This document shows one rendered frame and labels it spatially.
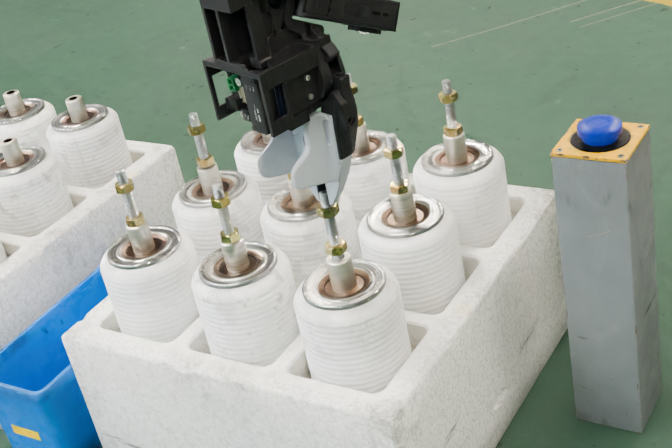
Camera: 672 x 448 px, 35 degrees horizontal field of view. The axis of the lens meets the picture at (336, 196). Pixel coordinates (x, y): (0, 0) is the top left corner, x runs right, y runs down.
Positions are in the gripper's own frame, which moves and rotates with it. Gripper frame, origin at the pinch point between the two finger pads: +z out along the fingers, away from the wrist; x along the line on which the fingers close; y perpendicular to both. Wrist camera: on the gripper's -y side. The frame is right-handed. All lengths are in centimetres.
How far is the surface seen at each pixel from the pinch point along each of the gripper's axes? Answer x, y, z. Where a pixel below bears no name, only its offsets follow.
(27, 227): -52, 7, 17
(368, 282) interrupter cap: 1.9, -0.4, 9.7
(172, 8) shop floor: -151, -83, 35
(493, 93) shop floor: -49, -77, 35
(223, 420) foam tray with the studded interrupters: -9.2, 11.3, 22.6
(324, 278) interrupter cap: -2.1, 1.2, 9.8
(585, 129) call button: 11.2, -20.7, 2.0
